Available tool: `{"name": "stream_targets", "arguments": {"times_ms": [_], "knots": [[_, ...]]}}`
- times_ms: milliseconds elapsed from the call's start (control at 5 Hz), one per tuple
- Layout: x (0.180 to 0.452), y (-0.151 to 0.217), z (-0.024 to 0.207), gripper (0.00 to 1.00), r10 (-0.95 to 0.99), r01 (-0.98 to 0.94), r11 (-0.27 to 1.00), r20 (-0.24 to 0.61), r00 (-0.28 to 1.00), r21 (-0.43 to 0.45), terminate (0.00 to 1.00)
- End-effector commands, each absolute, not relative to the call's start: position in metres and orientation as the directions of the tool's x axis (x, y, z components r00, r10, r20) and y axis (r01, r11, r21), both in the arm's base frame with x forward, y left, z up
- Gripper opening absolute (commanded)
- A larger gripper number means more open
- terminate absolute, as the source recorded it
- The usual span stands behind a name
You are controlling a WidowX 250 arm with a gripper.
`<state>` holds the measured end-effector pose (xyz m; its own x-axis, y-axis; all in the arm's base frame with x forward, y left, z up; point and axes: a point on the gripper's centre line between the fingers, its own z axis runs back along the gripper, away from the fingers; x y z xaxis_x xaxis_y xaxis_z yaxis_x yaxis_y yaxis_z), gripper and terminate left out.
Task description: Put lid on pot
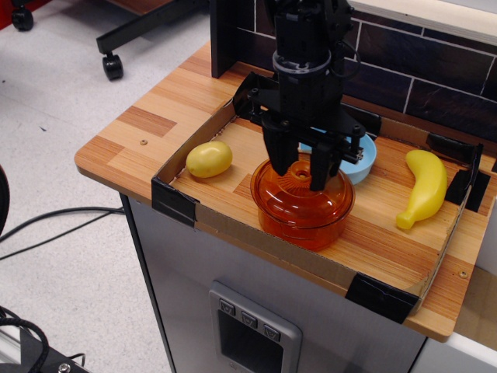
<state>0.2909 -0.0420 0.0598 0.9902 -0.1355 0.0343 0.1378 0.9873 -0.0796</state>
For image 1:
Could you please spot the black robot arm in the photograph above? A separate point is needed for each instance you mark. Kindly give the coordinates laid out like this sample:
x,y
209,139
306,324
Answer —
x,y
305,29

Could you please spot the light blue plastic bowl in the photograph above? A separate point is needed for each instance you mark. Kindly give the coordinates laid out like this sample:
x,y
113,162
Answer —
x,y
353,168

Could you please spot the cardboard fence with black tape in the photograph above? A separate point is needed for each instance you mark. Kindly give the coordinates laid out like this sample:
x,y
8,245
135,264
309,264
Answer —
x,y
417,276

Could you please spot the yellow toy potato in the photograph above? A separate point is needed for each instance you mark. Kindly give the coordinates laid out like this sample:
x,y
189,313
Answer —
x,y
209,159

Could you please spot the black caster wheel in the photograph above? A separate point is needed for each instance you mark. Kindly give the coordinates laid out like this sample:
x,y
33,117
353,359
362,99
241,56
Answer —
x,y
22,19

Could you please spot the orange transparent pot lid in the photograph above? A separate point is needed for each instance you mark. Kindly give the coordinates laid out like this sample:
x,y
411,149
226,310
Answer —
x,y
287,201

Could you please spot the yellow toy banana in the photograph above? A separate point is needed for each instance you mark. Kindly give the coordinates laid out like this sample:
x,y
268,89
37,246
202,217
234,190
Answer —
x,y
429,191

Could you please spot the orange transparent plastic pot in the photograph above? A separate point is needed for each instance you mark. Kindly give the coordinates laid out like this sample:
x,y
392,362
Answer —
x,y
303,233

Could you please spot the dark brick-pattern backsplash panel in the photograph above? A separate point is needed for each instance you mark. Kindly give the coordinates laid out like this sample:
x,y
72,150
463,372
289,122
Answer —
x,y
413,70

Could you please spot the black chair leg with caster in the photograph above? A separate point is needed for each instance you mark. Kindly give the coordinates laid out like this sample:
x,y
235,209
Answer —
x,y
150,14

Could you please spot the black metal base plate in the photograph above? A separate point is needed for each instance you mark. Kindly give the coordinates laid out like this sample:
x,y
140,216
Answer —
x,y
31,350

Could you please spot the grey cabinet control panel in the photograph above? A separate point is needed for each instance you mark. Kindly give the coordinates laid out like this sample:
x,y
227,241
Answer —
x,y
249,337

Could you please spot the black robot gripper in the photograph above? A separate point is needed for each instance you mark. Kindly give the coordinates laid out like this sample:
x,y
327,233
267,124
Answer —
x,y
306,95

